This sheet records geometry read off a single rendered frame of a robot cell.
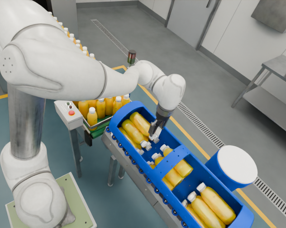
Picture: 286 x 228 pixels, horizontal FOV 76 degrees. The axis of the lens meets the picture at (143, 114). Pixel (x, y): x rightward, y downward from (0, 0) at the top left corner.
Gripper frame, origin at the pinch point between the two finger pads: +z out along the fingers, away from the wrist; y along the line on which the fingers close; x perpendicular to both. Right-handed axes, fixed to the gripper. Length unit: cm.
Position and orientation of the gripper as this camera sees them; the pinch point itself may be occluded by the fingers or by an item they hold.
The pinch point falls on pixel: (154, 133)
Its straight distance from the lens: 110.0
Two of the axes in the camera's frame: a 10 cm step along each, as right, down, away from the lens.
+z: -1.9, 6.5, 7.4
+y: 7.5, -3.9, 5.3
